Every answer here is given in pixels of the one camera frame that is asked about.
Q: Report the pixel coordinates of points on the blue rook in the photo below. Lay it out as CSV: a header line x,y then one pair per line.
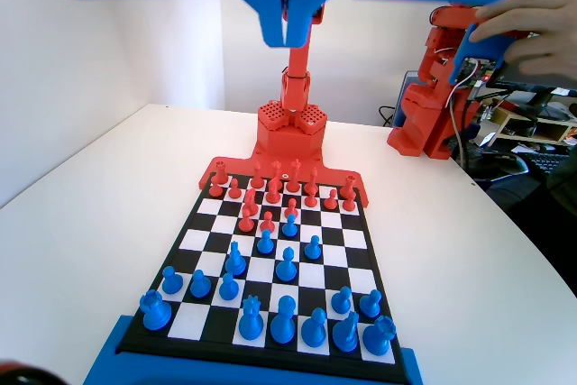
x,y
379,337
155,313

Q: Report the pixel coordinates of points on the blue knight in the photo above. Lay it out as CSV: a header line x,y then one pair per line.
x,y
346,333
235,261

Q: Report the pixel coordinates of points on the red leader arm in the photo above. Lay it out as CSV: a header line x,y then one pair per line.
x,y
419,110

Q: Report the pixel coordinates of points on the dark monitor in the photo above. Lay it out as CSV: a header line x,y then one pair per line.
x,y
507,80

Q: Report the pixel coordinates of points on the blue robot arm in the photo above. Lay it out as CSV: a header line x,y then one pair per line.
x,y
135,367

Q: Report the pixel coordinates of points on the blue queen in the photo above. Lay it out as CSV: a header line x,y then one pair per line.
x,y
251,322

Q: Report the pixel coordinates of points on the red bishop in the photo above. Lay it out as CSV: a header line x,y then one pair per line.
x,y
257,176
312,177

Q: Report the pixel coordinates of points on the person's hand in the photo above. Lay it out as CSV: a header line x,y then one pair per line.
x,y
550,33

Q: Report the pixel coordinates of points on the blue king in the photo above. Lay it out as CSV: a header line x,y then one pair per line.
x,y
283,322

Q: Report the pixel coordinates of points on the blue bishop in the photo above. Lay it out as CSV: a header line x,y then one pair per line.
x,y
314,328
285,266

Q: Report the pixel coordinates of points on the black keyboard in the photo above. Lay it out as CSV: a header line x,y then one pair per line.
x,y
543,164

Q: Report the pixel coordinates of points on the red queen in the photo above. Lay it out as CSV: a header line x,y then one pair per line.
x,y
276,166

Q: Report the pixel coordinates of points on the black white chessboard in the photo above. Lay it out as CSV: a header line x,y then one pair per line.
x,y
360,277

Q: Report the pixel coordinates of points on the green circuit board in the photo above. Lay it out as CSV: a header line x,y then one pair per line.
x,y
471,70

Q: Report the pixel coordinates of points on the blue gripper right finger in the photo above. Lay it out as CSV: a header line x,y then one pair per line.
x,y
302,6

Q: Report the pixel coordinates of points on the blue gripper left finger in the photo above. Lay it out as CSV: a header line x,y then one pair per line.
x,y
270,6

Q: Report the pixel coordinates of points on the red pawn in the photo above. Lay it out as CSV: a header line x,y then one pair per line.
x,y
310,200
215,190
348,204
267,223
292,210
246,223
331,200
234,189

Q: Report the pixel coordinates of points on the red mount plate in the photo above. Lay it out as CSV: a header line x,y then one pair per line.
x,y
243,164

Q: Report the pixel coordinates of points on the red black object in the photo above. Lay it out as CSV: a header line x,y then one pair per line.
x,y
13,369

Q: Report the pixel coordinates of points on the blue pawn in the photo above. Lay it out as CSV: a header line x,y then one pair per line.
x,y
171,280
312,248
289,226
199,284
342,300
228,288
370,305
264,243

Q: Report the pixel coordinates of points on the wooden shelf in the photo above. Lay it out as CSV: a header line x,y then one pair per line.
x,y
559,130

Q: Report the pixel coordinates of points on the red knight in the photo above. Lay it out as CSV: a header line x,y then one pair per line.
x,y
249,204
272,191

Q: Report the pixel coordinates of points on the red rook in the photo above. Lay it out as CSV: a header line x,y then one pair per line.
x,y
220,171
348,184

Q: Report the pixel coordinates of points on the red king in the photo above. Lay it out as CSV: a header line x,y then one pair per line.
x,y
294,176

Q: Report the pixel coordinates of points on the red robot arm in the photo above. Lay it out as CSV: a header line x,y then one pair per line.
x,y
297,65

